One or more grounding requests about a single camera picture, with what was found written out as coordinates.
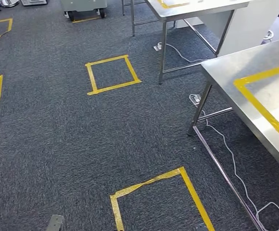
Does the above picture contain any steel workbench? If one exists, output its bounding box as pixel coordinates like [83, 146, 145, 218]
[187, 37, 279, 231]

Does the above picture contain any yellow floor tape strip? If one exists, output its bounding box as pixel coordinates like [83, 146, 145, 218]
[72, 16, 100, 24]

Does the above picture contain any steel table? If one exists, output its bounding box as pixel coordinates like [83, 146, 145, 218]
[121, 0, 279, 85]

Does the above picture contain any grey wheeled cart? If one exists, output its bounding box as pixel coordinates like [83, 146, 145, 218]
[61, 0, 108, 22]

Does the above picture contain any white partition board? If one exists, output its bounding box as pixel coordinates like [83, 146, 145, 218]
[176, 0, 279, 58]

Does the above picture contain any white floor cable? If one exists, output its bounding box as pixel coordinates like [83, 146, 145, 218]
[200, 108, 279, 231]
[162, 43, 204, 64]

